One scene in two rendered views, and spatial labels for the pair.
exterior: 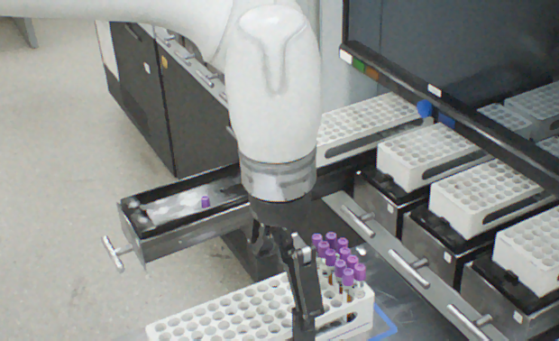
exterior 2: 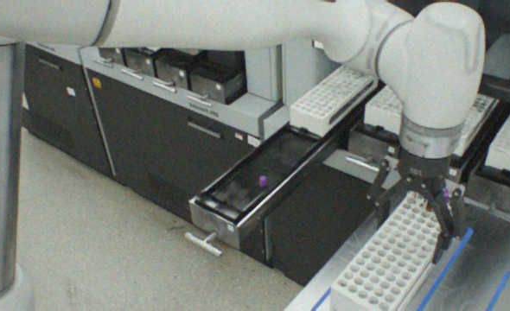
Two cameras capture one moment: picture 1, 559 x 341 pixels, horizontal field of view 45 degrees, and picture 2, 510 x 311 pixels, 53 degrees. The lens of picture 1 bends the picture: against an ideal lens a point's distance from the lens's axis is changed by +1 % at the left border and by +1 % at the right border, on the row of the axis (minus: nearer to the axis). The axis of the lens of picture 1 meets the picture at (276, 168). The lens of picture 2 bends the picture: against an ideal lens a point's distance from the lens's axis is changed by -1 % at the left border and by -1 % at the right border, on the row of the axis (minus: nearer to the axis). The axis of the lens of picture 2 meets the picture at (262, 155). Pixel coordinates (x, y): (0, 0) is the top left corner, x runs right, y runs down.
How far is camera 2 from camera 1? 52 cm
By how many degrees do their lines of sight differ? 19
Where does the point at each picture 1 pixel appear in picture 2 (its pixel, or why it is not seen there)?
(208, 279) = (176, 248)
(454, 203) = not seen: hidden behind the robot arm
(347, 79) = (315, 63)
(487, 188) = not seen: hidden behind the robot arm
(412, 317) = (474, 218)
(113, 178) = (50, 191)
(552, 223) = not seen: outside the picture
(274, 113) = (467, 86)
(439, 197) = not seen: hidden behind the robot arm
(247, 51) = (452, 42)
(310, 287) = (462, 214)
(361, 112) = (334, 85)
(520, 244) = (505, 149)
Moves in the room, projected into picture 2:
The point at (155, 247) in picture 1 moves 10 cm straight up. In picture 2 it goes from (245, 227) to (242, 191)
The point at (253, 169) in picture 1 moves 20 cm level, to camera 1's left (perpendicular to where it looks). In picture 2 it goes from (433, 136) to (309, 180)
